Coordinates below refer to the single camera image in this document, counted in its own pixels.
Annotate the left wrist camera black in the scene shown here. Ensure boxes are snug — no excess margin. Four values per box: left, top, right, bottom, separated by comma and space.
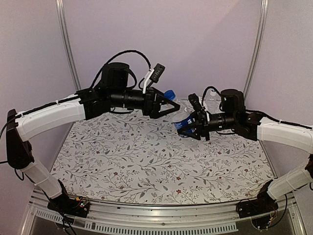
142, 64, 165, 94

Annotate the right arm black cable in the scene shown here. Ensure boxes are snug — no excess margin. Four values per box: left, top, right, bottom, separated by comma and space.
201, 86, 222, 103

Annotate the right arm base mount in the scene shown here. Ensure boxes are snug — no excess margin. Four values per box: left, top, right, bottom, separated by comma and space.
236, 195, 278, 230

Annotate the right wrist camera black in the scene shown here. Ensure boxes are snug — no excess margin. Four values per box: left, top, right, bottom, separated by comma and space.
188, 93, 207, 117

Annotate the blue bottle cap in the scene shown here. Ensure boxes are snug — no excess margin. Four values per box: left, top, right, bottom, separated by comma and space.
164, 90, 176, 101

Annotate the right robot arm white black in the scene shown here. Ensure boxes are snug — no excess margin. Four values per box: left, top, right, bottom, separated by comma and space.
178, 89, 313, 213

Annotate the aluminium front rail frame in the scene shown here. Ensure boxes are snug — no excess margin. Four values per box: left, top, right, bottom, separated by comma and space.
21, 189, 309, 235

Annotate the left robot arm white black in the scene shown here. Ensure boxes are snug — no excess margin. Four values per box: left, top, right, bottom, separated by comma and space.
2, 62, 180, 212

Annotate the aluminium corner post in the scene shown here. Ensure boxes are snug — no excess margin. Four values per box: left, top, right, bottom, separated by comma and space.
55, 0, 81, 91
243, 0, 268, 98

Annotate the floral patterned table mat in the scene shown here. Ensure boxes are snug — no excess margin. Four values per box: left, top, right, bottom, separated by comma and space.
51, 111, 275, 205

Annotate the right aluminium corner post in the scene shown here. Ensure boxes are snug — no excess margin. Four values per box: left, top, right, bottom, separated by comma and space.
243, 0, 268, 98

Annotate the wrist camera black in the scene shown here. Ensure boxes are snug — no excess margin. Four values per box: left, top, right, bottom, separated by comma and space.
188, 93, 207, 117
142, 64, 165, 94

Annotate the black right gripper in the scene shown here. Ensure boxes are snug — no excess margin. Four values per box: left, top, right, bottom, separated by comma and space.
178, 110, 237, 141

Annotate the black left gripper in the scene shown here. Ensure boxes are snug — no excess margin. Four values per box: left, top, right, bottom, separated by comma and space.
110, 87, 181, 118

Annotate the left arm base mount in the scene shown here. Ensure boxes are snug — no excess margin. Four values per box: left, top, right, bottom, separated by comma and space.
47, 194, 90, 218

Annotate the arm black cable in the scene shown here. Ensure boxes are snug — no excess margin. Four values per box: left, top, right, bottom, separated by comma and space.
90, 50, 152, 89
201, 86, 222, 103

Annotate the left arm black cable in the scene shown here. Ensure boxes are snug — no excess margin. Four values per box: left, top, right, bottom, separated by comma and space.
90, 50, 152, 89

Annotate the Pepsi bottle blue label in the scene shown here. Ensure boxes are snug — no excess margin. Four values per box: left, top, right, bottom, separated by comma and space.
167, 96, 196, 139

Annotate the left aluminium corner post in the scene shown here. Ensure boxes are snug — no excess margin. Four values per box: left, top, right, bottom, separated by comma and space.
55, 0, 81, 91

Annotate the clear bottle white cap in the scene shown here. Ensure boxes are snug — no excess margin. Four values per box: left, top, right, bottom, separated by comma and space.
204, 88, 220, 114

